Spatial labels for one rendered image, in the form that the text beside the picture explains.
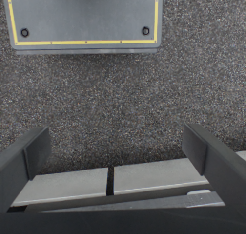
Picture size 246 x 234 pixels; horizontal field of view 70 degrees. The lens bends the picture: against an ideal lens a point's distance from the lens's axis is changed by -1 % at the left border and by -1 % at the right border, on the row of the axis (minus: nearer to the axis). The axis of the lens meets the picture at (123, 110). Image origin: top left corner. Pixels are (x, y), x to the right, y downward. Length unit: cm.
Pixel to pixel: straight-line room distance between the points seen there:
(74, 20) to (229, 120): 121
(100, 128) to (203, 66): 82
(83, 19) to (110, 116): 65
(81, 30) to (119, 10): 19
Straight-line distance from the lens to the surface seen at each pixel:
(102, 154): 138
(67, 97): 127
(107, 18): 89
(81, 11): 91
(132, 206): 83
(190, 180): 96
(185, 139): 17
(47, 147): 17
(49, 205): 98
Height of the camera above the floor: 120
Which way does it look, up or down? 74 degrees down
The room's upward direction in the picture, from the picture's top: 174 degrees clockwise
